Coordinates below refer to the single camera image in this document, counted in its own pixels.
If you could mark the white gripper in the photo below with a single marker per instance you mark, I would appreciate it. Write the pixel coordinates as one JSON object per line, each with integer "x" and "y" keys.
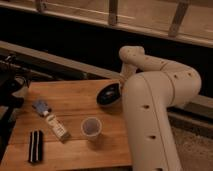
{"x": 126, "y": 72}

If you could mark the black ceramic bowl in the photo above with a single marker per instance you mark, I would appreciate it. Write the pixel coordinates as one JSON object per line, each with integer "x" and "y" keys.
{"x": 108, "y": 95}

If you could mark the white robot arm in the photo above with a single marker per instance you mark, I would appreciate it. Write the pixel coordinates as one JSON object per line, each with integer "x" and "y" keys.
{"x": 151, "y": 85}

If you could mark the clear plastic cup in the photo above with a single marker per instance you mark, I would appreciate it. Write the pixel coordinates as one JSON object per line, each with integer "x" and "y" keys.
{"x": 91, "y": 128}

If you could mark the white tube with blue cap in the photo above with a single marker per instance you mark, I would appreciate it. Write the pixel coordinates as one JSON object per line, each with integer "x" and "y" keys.
{"x": 57, "y": 127}

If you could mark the black equipment at left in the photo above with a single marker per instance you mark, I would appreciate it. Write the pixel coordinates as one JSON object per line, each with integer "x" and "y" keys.
{"x": 12, "y": 80}

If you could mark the black white striped cloth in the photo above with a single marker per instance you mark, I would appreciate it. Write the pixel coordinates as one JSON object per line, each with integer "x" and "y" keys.
{"x": 36, "y": 147}

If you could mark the wooden shelf rail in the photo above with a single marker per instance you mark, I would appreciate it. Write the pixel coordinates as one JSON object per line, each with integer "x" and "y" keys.
{"x": 189, "y": 21}

